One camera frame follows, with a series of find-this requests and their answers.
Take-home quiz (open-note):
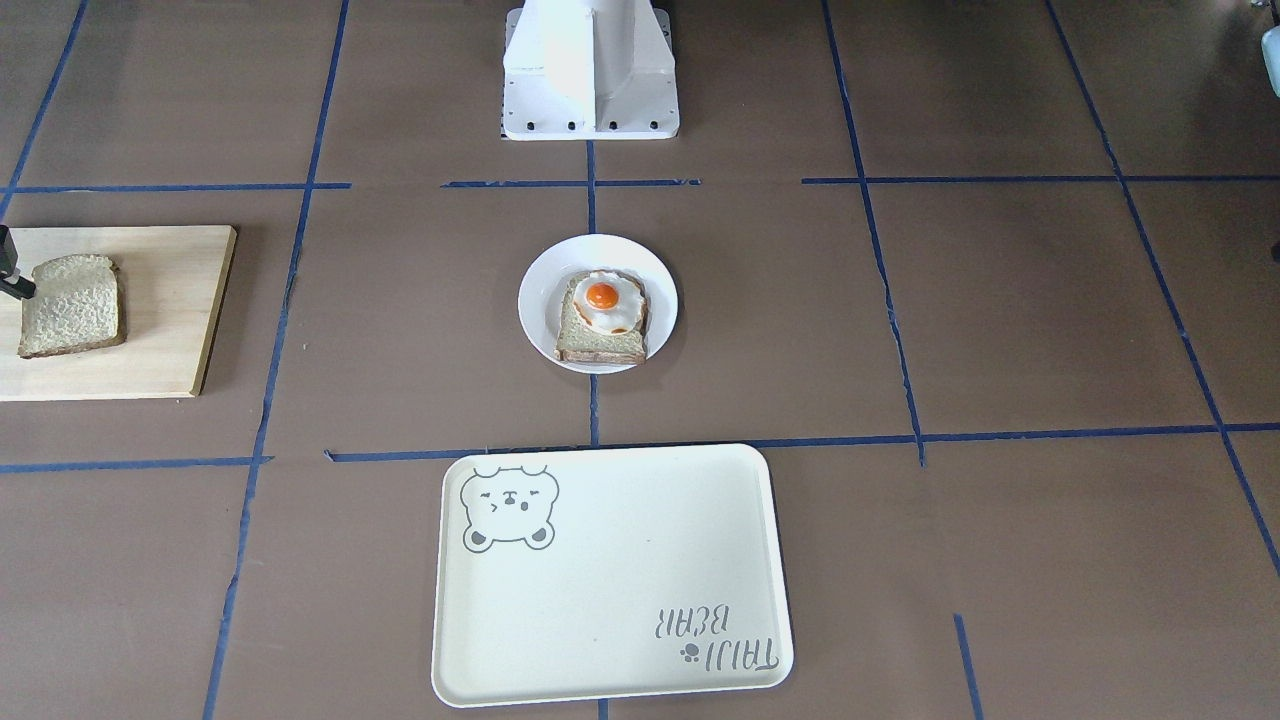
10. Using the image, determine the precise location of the brown bread slice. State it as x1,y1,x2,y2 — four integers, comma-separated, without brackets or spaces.
17,254,127,359

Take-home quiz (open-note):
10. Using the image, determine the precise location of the white round plate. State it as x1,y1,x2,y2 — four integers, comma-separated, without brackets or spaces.
518,233,680,375

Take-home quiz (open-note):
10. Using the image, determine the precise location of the bread slice under egg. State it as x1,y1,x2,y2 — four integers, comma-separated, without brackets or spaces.
556,270,649,366

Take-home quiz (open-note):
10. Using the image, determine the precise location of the wooden cutting board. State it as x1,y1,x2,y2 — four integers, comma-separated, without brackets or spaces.
1,225,237,402

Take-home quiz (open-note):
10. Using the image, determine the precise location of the fried egg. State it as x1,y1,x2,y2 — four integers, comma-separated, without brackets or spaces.
570,270,646,334

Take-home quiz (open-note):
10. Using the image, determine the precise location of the cream bear serving tray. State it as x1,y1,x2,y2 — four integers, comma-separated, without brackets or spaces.
431,445,795,708

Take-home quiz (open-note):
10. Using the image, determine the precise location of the white camera stand post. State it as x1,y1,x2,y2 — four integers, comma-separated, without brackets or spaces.
500,1,681,142

